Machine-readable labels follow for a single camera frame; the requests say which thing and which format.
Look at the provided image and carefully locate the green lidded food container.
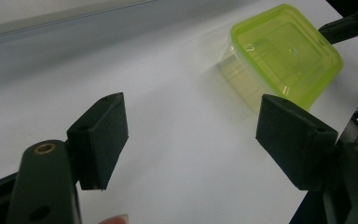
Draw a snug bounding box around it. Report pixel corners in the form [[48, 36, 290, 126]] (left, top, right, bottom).
[[218, 3, 345, 114]]

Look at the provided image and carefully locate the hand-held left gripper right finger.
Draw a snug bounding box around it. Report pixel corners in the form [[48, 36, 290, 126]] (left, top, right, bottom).
[[255, 93, 339, 191]]

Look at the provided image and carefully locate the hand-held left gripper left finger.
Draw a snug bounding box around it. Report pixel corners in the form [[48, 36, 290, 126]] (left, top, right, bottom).
[[66, 91, 130, 191]]

